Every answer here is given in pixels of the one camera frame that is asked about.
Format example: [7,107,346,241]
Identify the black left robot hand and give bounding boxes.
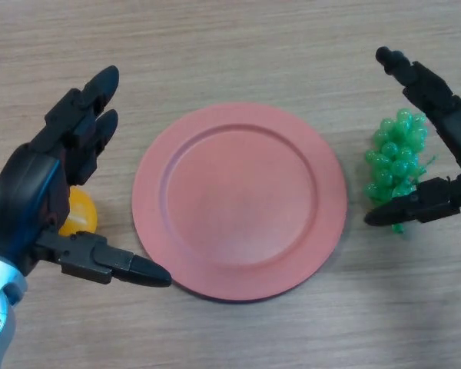
[0,65,173,288]

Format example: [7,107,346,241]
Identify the pink round plate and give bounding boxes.
[131,101,348,304]

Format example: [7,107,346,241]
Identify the green grapes bunch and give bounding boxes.
[363,108,439,236]

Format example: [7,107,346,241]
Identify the yellow orange pear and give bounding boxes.
[57,187,99,238]

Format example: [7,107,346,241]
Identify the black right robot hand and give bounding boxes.
[363,46,461,228]

